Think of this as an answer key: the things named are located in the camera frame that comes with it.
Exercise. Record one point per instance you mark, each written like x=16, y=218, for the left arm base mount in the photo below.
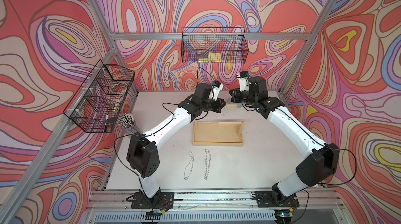
x=161, y=200

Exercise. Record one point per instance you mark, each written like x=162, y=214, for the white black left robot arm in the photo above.
x=143, y=150

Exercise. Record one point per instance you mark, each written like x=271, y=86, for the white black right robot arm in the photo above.
x=320, y=159

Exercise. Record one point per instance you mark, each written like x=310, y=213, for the black wire basket back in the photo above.
x=229, y=41

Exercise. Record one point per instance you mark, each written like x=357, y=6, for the black wire basket left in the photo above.
x=96, y=106

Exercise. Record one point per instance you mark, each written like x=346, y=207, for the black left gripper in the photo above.
x=218, y=105

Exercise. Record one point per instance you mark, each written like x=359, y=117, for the aluminium rail with vents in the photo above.
x=315, y=205

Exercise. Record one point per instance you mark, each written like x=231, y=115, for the yellow sticky notes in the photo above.
x=211, y=57

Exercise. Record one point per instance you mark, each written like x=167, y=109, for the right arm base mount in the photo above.
x=274, y=198

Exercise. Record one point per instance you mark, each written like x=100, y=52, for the black wire basket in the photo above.
x=229, y=41
x=96, y=106

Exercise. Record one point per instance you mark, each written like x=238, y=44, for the wooden jewelry display stand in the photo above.
x=218, y=133

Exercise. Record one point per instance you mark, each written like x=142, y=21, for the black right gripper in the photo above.
x=234, y=95

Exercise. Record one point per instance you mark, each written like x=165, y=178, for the cup of pencils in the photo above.
x=126, y=121

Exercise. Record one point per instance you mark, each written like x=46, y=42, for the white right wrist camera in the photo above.
x=243, y=77

